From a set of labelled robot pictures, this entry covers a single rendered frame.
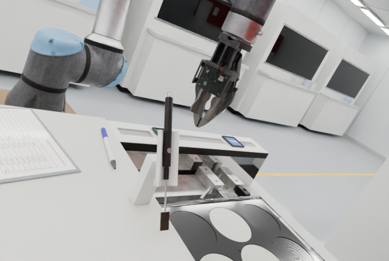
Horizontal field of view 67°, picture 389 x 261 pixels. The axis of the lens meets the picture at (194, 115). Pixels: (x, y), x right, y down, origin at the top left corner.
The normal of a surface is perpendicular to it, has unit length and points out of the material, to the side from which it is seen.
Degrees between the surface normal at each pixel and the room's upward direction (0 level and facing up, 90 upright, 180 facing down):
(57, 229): 0
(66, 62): 91
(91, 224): 0
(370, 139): 90
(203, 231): 0
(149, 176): 90
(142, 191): 90
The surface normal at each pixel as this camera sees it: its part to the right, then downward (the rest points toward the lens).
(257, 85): -0.75, -0.13
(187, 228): 0.40, -0.87
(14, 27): 0.52, 0.48
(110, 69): 0.73, 0.33
